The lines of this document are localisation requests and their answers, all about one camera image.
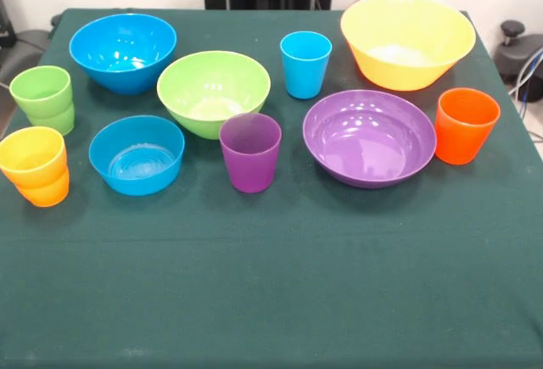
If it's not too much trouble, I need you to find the yellow bowl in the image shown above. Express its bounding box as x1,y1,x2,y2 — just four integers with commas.
339,0,477,92

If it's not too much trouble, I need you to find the purple cup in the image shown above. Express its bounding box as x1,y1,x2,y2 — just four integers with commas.
218,112,283,194

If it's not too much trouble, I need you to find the blue cup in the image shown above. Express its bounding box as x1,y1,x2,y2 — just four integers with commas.
279,31,333,100

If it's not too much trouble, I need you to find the green bowl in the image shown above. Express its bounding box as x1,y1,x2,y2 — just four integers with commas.
156,50,272,141

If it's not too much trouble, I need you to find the purple bowl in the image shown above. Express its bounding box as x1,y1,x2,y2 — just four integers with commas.
302,89,438,189

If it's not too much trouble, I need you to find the dark green table cloth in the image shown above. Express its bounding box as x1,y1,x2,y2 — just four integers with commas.
0,7,543,369

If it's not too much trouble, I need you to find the small blue bowl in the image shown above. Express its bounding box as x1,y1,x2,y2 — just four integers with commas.
87,115,186,197

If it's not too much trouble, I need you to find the large blue bowl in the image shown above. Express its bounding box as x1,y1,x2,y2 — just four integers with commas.
69,13,178,96

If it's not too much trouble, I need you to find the red-orange cup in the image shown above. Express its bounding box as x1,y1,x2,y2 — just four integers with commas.
434,87,501,166

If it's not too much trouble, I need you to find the green cup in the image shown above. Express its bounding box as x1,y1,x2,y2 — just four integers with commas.
8,65,74,122
29,103,76,137

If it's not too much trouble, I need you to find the orange cup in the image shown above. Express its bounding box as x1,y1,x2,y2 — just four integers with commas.
15,169,70,209

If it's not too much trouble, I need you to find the yellow cup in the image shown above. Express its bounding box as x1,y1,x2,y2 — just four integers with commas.
0,126,69,190

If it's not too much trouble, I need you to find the black stand with knob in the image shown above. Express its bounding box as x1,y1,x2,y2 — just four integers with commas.
494,20,543,103

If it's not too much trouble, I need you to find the dark equipment box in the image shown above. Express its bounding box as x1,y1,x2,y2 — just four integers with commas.
0,0,18,50

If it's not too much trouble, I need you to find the blue cable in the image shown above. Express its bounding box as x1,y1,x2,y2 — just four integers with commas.
507,44,543,105

